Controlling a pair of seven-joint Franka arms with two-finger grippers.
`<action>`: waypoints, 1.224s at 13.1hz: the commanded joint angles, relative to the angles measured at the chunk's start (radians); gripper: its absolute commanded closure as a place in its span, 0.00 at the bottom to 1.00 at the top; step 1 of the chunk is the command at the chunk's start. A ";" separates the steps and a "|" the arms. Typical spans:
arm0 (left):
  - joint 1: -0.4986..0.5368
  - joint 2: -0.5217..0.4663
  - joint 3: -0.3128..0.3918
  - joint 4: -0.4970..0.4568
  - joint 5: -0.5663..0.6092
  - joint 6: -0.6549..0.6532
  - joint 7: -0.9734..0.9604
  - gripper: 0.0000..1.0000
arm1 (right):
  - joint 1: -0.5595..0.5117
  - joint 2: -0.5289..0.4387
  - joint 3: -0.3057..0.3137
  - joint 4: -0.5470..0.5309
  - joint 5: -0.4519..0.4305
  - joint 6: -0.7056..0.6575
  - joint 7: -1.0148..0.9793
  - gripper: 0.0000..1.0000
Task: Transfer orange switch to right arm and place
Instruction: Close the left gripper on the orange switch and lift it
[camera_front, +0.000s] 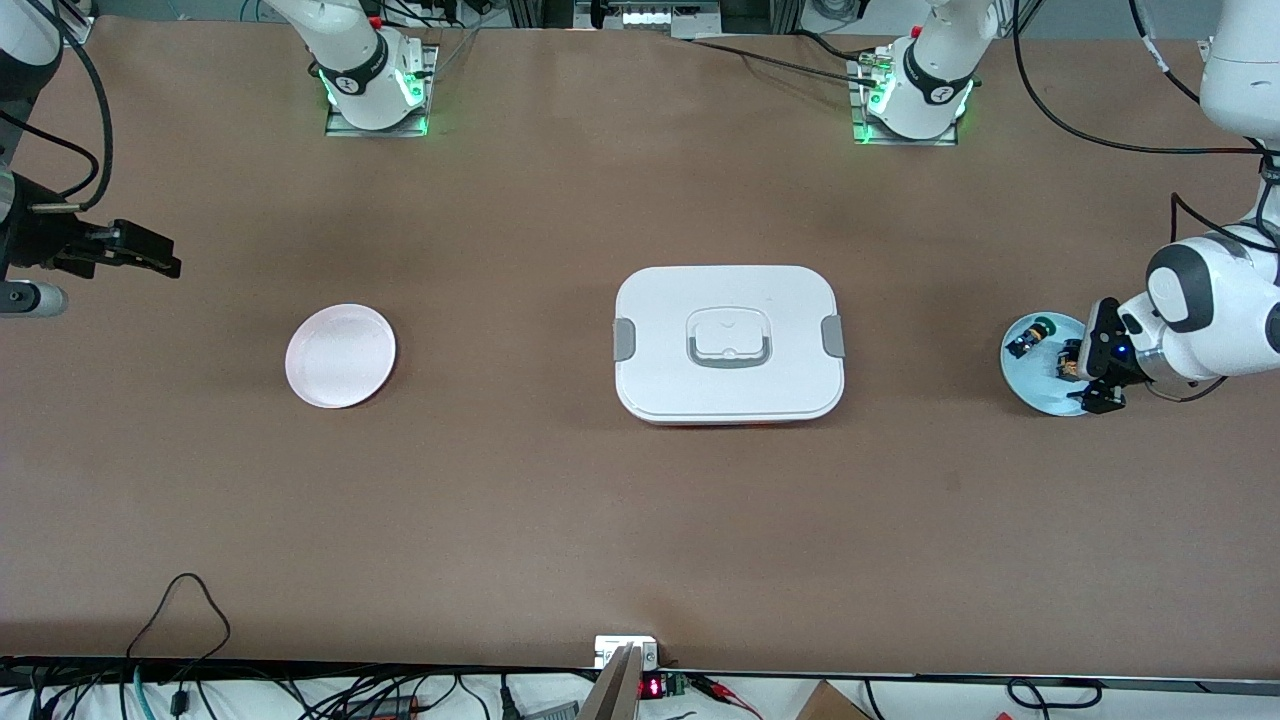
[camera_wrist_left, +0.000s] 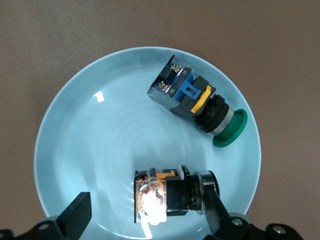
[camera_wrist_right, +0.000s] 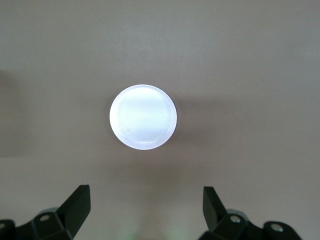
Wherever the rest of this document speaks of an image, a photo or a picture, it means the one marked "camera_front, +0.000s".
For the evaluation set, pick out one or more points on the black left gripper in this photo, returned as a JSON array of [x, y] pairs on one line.
[[1083, 362]]

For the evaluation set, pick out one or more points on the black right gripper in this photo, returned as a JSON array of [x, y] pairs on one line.
[[38, 243]]

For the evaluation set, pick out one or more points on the orange switch module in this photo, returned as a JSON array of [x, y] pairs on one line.
[[1070, 368]]

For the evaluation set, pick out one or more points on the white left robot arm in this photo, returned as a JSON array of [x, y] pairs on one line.
[[1215, 300]]

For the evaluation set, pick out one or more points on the light blue round plate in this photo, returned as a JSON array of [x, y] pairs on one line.
[[1040, 385]]

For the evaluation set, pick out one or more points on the pale pink round plate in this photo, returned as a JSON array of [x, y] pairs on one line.
[[340, 356]]

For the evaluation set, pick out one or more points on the white lidded container box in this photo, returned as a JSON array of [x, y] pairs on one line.
[[730, 390]]

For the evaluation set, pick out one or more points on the brown cardboard piece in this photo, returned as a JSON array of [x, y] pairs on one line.
[[830, 705]]

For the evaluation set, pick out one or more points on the red clip leads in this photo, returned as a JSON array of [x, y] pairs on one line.
[[725, 690]]

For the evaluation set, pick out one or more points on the black power adapter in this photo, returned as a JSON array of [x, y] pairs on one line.
[[385, 707]]

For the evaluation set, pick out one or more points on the red LED display board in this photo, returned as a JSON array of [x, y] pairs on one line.
[[652, 687]]

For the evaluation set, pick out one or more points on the small white box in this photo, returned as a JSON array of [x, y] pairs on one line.
[[610, 648]]

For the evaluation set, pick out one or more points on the white power strip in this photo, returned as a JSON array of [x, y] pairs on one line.
[[660, 17]]

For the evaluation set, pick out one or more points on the grey metal bar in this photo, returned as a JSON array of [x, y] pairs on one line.
[[615, 695]]

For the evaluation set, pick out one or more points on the green blue switch module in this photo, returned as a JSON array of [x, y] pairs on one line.
[[1022, 344]]

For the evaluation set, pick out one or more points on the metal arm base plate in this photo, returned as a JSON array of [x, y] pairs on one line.
[[905, 141], [345, 131]]

